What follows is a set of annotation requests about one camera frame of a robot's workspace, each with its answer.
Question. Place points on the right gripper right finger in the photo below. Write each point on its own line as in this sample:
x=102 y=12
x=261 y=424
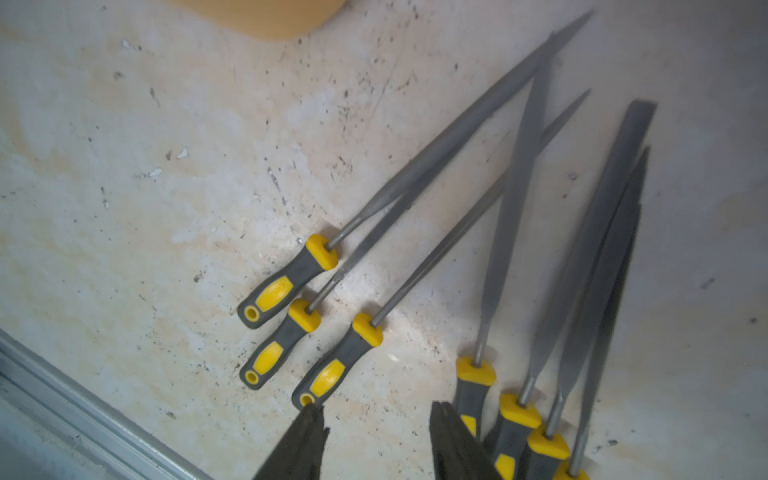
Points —
x=456 y=453

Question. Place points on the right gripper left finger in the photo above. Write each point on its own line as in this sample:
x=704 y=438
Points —
x=298 y=455

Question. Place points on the yellow storage box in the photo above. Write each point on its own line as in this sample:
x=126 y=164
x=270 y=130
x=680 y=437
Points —
x=266 y=19

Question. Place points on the aluminium front rail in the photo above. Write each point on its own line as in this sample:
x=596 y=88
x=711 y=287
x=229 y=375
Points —
x=52 y=427

